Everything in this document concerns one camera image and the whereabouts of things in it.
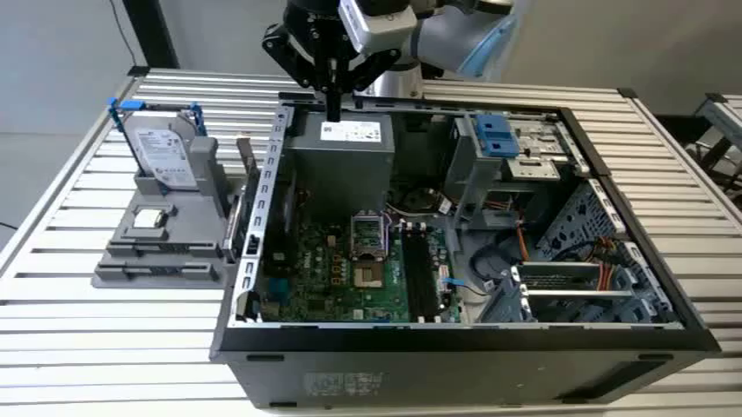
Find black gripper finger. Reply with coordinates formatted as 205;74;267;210
332;50;401;122
260;24;335;122

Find black RAM slot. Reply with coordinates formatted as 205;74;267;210
405;222;428;323
412;222;435;323
399;222;421;323
419;222;441;323

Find grey power supply unit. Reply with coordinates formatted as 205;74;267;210
283;110;399;218

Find blue plastic drive latch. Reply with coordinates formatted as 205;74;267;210
472;113;516;158

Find green graphics card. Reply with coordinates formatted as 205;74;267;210
223;135;261;264

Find grey optical drive cage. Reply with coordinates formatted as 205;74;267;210
445;110;587;228

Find black round cooler fan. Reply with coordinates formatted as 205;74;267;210
399;185;451;215

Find hard disk in blue carrier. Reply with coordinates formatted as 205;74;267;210
106;97;208;192

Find metal socket cover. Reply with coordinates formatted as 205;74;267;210
348;209;389;261

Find black case fan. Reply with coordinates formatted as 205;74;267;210
269;171;300;266

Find grey parts rack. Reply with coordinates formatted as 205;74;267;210
90;136;244;290

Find silver CPU chip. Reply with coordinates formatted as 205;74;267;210
131;208;169;229

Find CPU socket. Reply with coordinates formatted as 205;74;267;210
351;255;388;291

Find green motherboard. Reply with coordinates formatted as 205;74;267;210
257;219;464;325

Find grey metal disk bay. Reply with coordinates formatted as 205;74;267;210
480;260;679;325

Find black grey PC case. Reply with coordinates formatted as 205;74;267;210
208;90;723;409

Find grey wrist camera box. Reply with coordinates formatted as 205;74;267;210
337;0;419;56

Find black metal post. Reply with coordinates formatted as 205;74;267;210
119;0;181;77

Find thin orange wire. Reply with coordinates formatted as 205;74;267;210
514;219;530;262

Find dark looped cable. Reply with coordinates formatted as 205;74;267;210
469;243;515;286

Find grey side table frame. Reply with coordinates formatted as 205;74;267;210
691;92;742;195

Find orange red power wires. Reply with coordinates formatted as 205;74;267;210
594;235;620;293

